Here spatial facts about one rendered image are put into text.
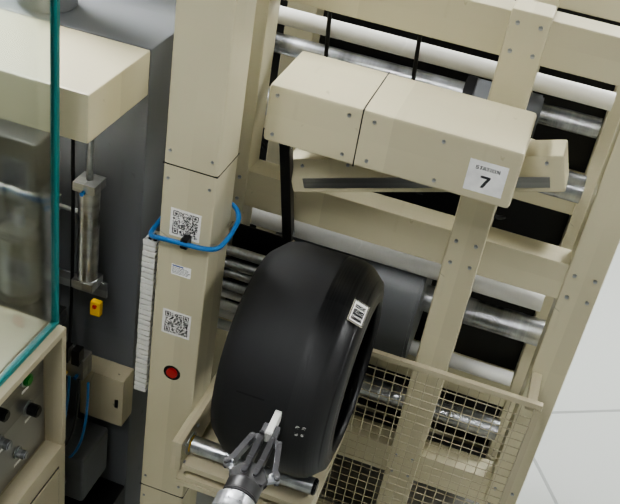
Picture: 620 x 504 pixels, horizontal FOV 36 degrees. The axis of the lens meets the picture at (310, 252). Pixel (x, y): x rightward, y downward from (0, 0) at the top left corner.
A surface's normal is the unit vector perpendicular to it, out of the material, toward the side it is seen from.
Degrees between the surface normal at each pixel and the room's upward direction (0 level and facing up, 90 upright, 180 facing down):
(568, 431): 0
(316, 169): 90
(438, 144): 90
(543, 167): 90
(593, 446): 0
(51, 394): 90
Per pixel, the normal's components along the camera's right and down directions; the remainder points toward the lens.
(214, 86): -0.30, 0.50
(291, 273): 0.09, -0.72
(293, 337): -0.09, -0.28
